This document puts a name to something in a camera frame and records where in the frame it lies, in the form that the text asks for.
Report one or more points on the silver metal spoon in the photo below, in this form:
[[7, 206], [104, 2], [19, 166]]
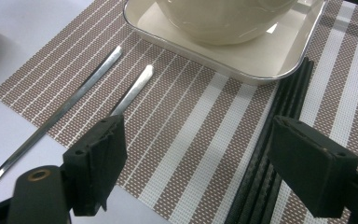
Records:
[[136, 86], [74, 95]]

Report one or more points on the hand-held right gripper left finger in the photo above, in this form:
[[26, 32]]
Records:
[[96, 168]]

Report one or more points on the bundle of black chopsticks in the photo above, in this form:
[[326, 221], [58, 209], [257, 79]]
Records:
[[261, 186]]

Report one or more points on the white table sheet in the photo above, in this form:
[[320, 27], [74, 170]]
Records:
[[28, 31]]

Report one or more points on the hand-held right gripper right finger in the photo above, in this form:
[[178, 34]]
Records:
[[310, 168]]

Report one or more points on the cream round bowl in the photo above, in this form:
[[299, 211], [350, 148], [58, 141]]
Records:
[[227, 21]]

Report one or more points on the brown striped placemat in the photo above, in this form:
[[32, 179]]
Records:
[[199, 140]]

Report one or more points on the cream square plate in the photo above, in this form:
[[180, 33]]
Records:
[[261, 59]]

